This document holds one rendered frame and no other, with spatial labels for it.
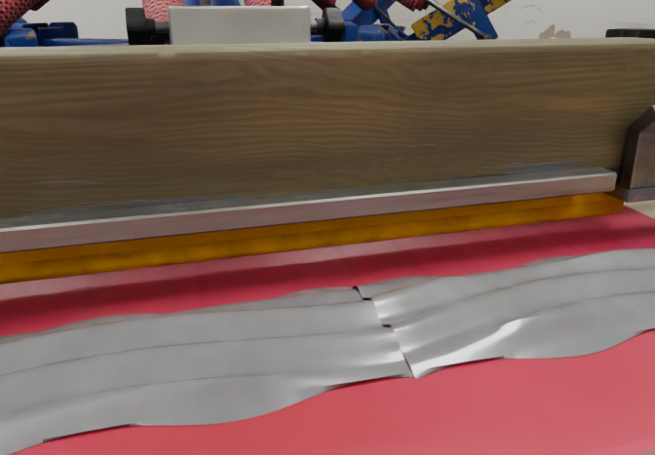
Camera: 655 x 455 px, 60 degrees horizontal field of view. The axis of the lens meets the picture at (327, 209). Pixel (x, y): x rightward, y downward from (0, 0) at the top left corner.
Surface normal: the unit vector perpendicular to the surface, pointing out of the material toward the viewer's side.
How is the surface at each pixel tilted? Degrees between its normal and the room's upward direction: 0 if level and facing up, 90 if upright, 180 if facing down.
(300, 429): 0
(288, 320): 34
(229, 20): 90
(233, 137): 90
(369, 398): 0
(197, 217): 90
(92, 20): 90
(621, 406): 0
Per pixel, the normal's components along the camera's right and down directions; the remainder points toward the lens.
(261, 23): 0.28, 0.32
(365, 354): 0.14, -0.58
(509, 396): 0.00, -0.94
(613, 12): -0.96, 0.09
